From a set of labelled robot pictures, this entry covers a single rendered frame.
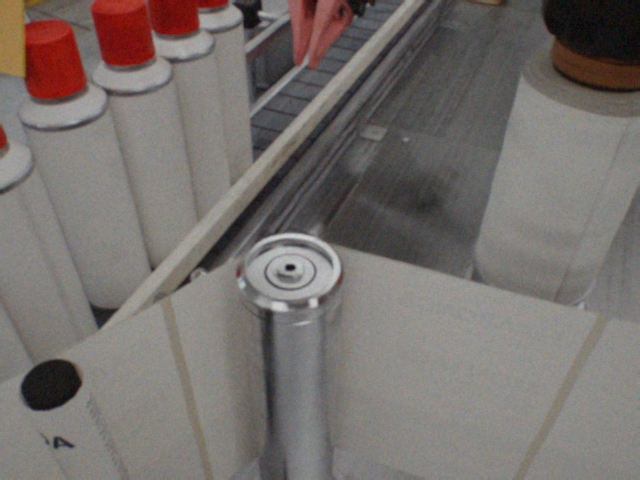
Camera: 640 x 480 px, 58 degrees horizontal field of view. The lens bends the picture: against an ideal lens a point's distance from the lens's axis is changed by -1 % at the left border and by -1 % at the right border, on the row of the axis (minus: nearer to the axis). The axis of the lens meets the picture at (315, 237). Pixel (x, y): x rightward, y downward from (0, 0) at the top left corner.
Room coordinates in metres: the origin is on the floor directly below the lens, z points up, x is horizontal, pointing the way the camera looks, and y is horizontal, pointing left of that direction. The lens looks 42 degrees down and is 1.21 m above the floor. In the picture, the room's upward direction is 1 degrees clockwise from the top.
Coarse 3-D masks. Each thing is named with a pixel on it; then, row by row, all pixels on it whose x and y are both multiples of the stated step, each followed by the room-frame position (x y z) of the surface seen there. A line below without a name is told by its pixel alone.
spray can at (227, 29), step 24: (216, 0) 0.43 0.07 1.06; (216, 24) 0.42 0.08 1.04; (240, 24) 0.44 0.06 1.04; (216, 48) 0.42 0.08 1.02; (240, 48) 0.44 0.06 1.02; (240, 72) 0.43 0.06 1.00; (240, 96) 0.43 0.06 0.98; (240, 120) 0.43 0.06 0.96; (240, 144) 0.43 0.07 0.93; (240, 168) 0.43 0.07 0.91
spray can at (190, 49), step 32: (160, 0) 0.38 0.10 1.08; (192, 0) 0.39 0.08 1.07; (160, 32) 0.38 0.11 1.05; (192, 32) 0.39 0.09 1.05; (192, 64) 0.37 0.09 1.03; (192, 96) 0.37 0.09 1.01; (192, 128) 0.37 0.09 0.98; (192, 160) 0.37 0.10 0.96; (224, 160) 0.39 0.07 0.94; (224, 192) 0.38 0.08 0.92
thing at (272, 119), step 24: (384, 0) 0.95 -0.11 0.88; (432, 0) 0.98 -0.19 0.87; (360, 24) 0.84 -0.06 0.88; (408, 24) 0.85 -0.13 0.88; (336, 48) 0.76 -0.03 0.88; (360, 48) 0.76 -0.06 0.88; (384, 48) 0.76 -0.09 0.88; (312, 72) 0.68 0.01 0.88; (336, 72) 0.68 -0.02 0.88; (288, 96) 0.62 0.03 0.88; (312, 96) 0.62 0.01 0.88; (264, 120) 0.56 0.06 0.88; (288, 120) 0.56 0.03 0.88; (264, 144) 0.51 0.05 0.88; (288, 168) 0.47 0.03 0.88; (264, 192) 0.43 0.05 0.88; (240, 216) 0.40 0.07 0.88; (96, 312) 0.28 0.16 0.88
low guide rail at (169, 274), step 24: (408, 0) 0.85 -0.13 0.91; (384, 24) 0.75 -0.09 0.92; (360, 72) 0.64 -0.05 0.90; (336, 96) 0.58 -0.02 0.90; (312, 120) 0.52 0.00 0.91; (288, 144) 0.47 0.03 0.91; (264, 168) 0.42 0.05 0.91; (240, 192) 0.39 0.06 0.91; (216, 216) 0.35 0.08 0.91; (192, 240) 0.32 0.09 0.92; (216, 240) 0.34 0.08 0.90; (168, 264) 0.30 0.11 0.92; (192, 264) 0.31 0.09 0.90; (144, 288) 0.27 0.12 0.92; (168, 288) 0.29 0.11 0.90; (120, 312) 0.25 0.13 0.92
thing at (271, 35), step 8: (288, 16) 0.65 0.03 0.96; (280, 24) 0.63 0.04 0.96; (288, 24) 0.64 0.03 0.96; (264, 32) 0.61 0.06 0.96; (272, 32) 0.61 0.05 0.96; (280, 32) 0.62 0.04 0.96; (256, 40) 0.59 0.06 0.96; (264, 40) 0.59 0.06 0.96; (272, 40) 0.60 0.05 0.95; (248, 48) 0.57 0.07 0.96; (256, 48) 0.57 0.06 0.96; (264, 48) 0.59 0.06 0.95; (248, 56) 0.56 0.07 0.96; (256, 56) 0.57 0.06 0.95; (248, 64) 0.56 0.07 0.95
